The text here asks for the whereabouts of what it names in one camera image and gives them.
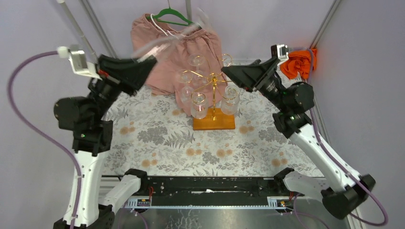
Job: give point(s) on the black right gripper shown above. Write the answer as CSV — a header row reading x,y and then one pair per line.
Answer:
x,y
252,77

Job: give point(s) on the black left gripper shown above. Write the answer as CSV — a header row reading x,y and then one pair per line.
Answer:
x,y
111,73

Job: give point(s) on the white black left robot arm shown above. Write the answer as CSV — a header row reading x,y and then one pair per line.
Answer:
x,y
92,137

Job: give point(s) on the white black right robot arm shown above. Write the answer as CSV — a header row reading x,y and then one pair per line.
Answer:
x,y
346,188

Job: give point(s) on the orange wooden rack base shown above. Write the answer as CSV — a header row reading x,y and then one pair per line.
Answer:
x,y
215,120

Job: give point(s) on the orange cloth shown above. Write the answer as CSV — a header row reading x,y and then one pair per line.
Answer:
x,y
300,63

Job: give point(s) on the pink shorts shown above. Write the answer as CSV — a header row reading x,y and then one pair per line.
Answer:
x,y
162,80

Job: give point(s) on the floral table mat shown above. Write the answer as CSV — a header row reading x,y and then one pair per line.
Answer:
x,y
153,134

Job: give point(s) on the green clothes hanger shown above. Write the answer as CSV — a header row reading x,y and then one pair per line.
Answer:
x,y
172,17

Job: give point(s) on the gold wire glass rack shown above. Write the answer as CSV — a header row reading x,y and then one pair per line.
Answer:
x,y
216,85

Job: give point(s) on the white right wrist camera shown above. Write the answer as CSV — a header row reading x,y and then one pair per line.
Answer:
x,y
280,51

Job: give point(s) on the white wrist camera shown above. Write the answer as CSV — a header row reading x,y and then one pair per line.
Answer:
x,y
280,51
78,62

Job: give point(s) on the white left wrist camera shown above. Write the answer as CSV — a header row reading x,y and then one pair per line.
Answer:
x,y
78,62

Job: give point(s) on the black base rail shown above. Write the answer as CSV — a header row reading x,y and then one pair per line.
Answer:
x,y
211,192

